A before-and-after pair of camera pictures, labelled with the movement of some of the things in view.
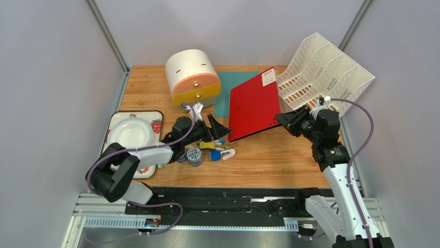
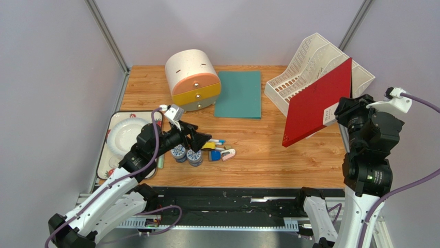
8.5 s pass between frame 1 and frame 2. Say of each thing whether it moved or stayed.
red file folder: moved
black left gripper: moved
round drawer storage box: stayed
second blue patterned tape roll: stayed
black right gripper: moved
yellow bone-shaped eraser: stayed
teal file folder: stayed
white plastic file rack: stayed
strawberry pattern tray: stayed
